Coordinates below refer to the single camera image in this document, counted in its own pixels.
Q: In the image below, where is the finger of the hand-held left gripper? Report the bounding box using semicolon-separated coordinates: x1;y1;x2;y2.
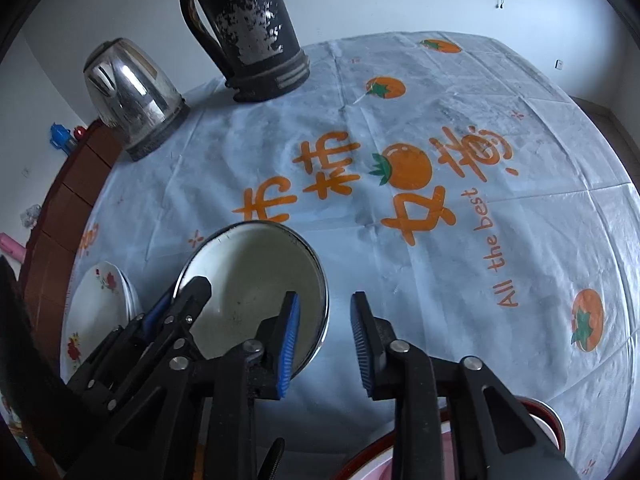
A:
66;292;176;396
107;276;212;411

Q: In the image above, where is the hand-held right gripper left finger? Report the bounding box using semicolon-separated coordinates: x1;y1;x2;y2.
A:
65;292;301;480

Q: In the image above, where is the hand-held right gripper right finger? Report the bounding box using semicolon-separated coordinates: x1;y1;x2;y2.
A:
350;291;581;480

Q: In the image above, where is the white enamel bowl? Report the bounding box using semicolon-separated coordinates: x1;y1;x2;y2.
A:
172;221;330;381

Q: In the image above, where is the white plate with red flowers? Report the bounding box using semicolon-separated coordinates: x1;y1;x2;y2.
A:
60;261;132;378

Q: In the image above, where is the pink thermos flask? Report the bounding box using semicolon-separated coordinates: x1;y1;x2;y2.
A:
0;232;25;262

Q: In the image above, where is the pale blue orange-print tablecloth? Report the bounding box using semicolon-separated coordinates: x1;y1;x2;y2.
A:
0;30;638;480

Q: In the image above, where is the brown wooden cabinet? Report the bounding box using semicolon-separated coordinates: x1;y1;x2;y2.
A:
17;120;126;361

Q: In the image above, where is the blue thermos flask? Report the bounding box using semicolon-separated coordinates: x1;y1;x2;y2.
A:
49;122;76;153

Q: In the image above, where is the stainless steel electric kettle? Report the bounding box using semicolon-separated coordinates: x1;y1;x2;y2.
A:
83;37;191;162

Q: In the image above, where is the red plastic cup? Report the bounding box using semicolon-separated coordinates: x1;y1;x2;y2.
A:
342;396;567;480

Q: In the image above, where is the worn black thermos jug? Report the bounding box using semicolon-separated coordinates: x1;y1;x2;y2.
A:
166;0;311;103

